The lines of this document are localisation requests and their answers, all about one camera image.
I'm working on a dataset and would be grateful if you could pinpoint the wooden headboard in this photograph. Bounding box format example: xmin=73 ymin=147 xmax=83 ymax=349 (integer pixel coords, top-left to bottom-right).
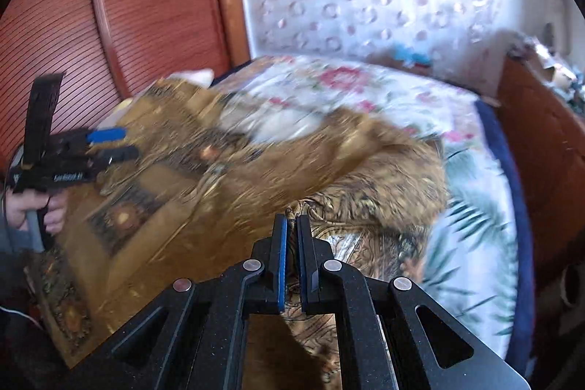
xmin=0 ymin=0 xmax=251 ymax=174

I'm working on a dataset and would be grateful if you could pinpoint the golden paisley cloth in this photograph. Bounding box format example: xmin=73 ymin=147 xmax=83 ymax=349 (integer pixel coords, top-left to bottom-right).
xmin=34 ymin=77 xmax=451 ymax=390

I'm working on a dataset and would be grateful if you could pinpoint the person's left forearm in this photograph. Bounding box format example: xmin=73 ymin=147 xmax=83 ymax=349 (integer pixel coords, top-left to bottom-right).
xmin=0 ymin=214 xmax=46 ymax=269

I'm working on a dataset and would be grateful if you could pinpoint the blue tissue box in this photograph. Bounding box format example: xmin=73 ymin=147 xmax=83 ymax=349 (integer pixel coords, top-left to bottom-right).
xmin=393 ymin=45 xmax=433 ymax=68

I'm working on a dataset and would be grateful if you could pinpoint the floral palm leaf bedsheet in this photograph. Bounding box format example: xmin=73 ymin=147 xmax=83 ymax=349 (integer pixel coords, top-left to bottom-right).
xmin=215 ymin=54 xmax=522 ymax=361

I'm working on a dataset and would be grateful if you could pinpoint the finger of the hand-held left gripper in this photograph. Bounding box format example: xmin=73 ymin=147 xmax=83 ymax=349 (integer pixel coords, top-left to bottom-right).
xmin=59 ymin=127 xmax=128 ymax=148
xmin=68 ymin=145 xmax=140 ymax=168

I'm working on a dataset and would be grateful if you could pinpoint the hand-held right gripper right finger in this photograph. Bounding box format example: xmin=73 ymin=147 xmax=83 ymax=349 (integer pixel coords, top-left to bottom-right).
xmin=295 ymin=214 xmax=531 ymax=390

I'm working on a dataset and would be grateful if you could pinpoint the brown wooden cabinet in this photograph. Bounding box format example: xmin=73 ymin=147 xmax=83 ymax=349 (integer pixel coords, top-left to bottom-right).
xmin=496 ymin=52 xmax=585 ymax=281

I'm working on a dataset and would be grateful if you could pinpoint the white cable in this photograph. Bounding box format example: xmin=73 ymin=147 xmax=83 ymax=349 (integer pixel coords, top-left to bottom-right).
xmin=0 ymin=306 xmax=44 ymax=325

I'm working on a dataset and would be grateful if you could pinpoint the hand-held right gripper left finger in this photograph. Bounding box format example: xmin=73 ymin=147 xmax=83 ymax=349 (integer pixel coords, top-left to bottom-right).
xmin=46 ymin=214 xmax=290 ymax=390

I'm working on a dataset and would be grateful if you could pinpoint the person's left hand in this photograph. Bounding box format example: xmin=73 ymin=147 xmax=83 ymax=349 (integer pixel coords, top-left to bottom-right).
xmin=4 ymin=189 xmax=67 ymax=235

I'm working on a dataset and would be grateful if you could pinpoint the cream pillow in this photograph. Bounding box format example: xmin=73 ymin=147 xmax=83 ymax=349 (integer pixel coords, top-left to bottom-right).
xmin=169 ymin=69 xmax=215 ymax=88

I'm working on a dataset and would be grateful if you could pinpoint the open cardboard box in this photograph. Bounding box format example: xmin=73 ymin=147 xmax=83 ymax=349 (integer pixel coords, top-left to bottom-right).
xmin=521 ymin=47 xmax=572 ymax=82

